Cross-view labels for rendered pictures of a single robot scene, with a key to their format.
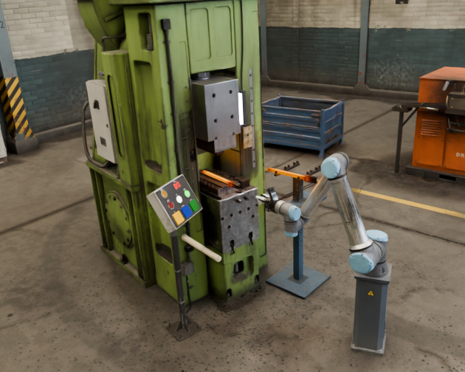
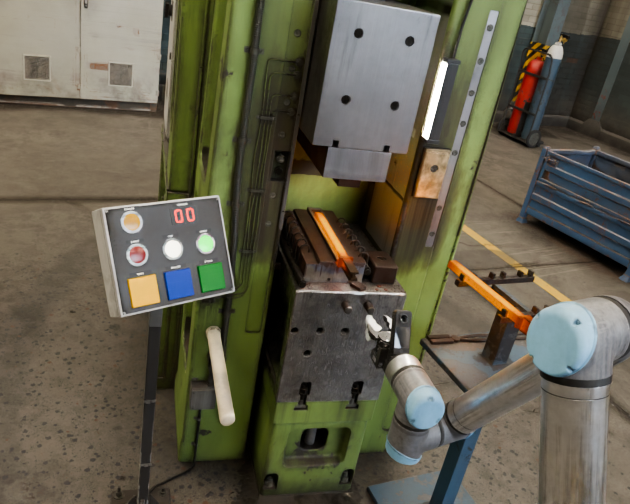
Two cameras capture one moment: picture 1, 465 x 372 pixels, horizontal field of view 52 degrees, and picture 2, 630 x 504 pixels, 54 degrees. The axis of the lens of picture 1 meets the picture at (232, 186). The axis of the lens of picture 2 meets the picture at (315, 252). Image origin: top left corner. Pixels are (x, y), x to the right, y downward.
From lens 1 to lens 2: 176 cm
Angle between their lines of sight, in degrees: 17
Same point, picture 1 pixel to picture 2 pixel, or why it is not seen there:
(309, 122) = (628, 211)
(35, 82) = not seen: hidden behind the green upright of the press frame
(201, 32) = not seen: outside the picture
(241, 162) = (400, 224)
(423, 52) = not seen: outside the picture
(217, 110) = (358, 75)
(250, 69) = (494, 14)
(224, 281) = (267, 456)
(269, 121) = (557, 184)
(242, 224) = (343, 357)
